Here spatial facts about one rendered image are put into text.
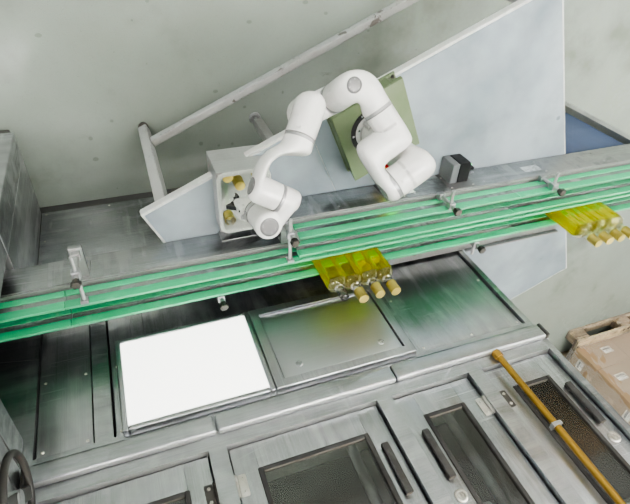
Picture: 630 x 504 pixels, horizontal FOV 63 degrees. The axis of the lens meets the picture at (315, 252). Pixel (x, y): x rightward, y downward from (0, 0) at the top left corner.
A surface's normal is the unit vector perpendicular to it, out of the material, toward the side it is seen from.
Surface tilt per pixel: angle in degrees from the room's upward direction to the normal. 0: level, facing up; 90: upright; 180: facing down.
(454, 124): 0
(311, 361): 90
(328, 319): 90
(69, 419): 90
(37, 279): 90
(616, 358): 80
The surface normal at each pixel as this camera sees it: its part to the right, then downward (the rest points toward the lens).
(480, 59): 0.35, 0.58
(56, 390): 0.04, -0.79
